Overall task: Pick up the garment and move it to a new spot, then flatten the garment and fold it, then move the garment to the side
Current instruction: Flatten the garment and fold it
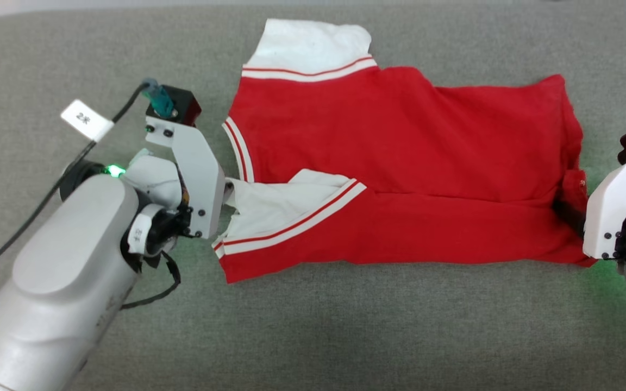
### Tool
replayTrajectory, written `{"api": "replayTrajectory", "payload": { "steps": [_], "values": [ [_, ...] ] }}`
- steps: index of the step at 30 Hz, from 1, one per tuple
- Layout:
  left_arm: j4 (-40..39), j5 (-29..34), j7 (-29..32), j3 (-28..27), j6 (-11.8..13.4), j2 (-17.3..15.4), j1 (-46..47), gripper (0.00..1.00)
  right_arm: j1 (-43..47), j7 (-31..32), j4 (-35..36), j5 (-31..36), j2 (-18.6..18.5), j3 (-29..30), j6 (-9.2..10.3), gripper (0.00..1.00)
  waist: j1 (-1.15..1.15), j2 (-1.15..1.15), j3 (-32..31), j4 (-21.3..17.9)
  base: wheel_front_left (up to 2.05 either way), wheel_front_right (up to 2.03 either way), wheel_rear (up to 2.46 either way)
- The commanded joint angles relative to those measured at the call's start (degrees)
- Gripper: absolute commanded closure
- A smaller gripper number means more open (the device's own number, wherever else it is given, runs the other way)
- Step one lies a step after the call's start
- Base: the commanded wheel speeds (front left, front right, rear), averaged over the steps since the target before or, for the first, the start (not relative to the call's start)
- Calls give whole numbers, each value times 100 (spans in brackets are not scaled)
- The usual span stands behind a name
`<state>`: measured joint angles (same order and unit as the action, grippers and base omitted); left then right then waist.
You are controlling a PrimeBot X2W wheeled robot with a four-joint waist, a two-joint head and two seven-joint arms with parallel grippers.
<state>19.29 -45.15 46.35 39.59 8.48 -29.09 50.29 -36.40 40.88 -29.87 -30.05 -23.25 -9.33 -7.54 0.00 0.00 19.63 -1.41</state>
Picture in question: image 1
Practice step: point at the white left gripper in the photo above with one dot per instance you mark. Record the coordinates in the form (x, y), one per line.
(201, 184)

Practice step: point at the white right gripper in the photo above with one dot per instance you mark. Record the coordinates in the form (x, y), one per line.
(609, 217)

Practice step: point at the red and white shirt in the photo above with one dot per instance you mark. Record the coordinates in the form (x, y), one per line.
(400, 141)

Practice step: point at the small white wrist label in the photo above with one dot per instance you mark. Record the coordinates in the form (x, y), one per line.
(139, 234)

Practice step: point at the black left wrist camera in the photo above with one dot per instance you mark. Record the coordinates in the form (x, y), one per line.
(182, 106)

